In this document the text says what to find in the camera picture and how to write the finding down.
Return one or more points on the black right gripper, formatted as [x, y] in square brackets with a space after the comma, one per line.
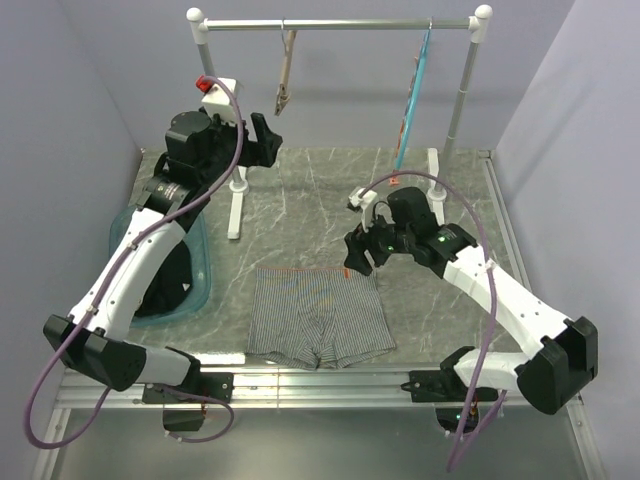
[356, 245]

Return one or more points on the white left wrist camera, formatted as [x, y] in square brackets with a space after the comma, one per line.
[219, 101]

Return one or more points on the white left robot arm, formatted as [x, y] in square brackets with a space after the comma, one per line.
[91, 339]

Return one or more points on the black clothes in basket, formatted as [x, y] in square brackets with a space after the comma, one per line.
[171, 284]

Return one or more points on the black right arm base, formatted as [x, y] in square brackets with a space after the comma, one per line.
[439, 387]

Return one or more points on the beige clip hanger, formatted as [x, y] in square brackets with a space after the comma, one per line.
[283, 94]

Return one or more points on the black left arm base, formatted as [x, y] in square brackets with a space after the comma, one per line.
[185, 395]

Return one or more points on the aluminium mounting rail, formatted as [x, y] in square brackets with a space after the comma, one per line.
[267, 386]

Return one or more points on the grey striped boxer underwear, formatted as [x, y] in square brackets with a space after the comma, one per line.
[313, 318]

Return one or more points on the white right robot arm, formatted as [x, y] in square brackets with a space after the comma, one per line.
[558, 356]

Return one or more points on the teal plastic basket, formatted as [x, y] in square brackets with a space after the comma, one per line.
[195, 280]

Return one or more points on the blue hanger with orange clips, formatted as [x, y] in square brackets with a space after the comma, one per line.
[412, 99]

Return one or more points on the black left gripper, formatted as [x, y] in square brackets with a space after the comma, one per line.
[268, 140]

